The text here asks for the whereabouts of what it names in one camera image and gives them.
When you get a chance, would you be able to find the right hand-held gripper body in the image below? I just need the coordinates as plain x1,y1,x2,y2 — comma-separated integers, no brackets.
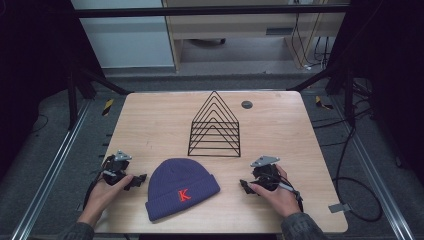
250,155,281,193

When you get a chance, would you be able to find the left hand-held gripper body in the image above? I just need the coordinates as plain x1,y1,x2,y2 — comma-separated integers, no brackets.
101,150,133,187

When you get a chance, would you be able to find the purple knit beanie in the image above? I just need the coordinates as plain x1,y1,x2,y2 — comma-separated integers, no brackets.
144,157,222,223

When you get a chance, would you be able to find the person's right hand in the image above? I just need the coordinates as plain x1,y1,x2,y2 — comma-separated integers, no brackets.
248,164,303,220

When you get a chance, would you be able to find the person's left hand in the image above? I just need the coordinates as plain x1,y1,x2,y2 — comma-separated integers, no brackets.
77,173,135,229

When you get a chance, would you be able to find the yellow black hazard tape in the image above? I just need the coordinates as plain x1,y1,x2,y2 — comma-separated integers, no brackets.
314,95,334,111
101,98,115,117

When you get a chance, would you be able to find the black metal stand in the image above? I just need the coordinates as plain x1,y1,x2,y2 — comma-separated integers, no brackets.
65,61,134,132
285,61,357,125

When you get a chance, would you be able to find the white cabinet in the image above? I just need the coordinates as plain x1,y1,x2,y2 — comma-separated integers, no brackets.
70,0,176,70

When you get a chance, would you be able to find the light wooden desk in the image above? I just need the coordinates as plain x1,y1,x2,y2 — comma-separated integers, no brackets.
161,0,352,72

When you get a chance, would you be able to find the black horizontal bar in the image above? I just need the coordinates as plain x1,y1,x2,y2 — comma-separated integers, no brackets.
74,4,352,19

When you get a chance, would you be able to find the left hand-held gripper cable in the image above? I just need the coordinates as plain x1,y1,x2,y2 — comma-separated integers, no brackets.
82,169,108,212

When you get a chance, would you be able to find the hand-held gripper cable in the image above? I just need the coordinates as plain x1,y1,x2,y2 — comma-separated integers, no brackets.
82,169,108,212
278,182,305,213

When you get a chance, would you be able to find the right hand-held gripper cable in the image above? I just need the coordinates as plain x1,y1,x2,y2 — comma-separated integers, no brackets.
278,182,305,213

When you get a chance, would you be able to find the black wire rack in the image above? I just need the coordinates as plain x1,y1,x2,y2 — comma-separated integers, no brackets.
187,90,242,158

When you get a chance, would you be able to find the aluminium rail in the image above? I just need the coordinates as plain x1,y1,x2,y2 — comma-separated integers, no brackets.
9,99,93,240
329,95,416,240

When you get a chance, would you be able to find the black floor cable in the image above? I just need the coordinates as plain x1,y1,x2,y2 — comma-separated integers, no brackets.
312,105,384,223

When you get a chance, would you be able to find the grey metal bracket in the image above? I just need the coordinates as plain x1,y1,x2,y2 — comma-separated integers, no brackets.
327,202,352,214

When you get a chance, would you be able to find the bundle of hanging cables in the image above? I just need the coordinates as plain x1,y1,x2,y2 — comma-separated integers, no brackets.
290,12,332,71

